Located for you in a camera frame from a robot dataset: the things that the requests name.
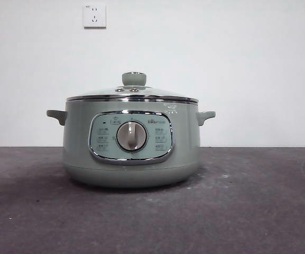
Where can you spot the green electric cooking pot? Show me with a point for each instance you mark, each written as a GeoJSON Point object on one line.
{"type": "Point", "coordinates": [78, 137]}

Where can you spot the white wall socket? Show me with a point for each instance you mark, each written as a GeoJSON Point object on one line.
{"type": "Point", "coordinates": [94, 16]}

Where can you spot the glass lid with green knob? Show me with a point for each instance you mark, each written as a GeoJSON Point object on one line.
{"type": "Point", "coordinates": [134, 79]}

